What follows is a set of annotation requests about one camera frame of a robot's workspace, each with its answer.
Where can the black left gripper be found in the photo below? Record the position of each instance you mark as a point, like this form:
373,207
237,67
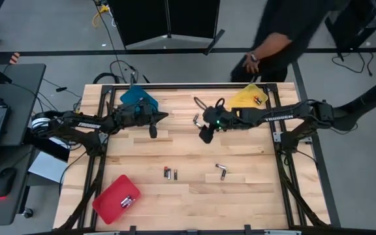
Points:
140,115

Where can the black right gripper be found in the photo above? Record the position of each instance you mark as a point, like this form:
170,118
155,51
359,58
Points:
215,117

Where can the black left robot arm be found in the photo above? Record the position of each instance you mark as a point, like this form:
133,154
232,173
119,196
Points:
87,124

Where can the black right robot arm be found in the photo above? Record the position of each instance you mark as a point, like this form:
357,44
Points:
279,117

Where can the yellow plastic bin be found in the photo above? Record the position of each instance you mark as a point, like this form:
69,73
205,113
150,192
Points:
245,99

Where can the blue plastic bin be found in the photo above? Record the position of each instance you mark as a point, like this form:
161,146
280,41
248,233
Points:
127,98

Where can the copper and black battery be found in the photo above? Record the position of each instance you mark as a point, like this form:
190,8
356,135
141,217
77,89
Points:
223,175

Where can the person's hand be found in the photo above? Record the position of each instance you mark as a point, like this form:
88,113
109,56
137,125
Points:
250,67

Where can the person's wristwatch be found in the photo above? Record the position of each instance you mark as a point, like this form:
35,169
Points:
253,57

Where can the black folding partition screen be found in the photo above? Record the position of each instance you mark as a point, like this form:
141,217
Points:
142,19

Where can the red plastic bin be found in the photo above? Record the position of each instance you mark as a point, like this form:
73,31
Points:
109,202

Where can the person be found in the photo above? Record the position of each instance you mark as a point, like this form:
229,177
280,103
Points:
289,19

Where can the white sheet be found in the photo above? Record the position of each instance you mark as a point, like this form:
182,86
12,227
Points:
47,166

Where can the black desk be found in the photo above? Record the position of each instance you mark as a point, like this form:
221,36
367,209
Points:
25,98

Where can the thick black pole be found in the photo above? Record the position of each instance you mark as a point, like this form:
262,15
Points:
370,98

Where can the orange black striped tag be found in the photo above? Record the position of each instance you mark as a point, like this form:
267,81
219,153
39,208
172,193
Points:
14,58

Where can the desk caster wheel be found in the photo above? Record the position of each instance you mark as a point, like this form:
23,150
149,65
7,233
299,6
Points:
28,213

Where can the black computer mouse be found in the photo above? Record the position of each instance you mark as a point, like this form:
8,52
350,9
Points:
4,181

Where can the black equipment case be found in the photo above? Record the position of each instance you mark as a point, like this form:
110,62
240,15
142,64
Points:
361,23

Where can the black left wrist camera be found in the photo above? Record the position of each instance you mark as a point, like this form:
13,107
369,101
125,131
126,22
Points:
153,131

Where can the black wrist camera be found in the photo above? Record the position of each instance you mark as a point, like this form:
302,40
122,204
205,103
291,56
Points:
153,131
206,134

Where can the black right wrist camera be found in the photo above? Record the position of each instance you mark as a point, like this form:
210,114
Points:
206,134

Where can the black table frame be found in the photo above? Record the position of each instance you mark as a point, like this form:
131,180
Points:
191,86

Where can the silver frame bracket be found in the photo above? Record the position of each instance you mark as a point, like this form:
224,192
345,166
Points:
276,136

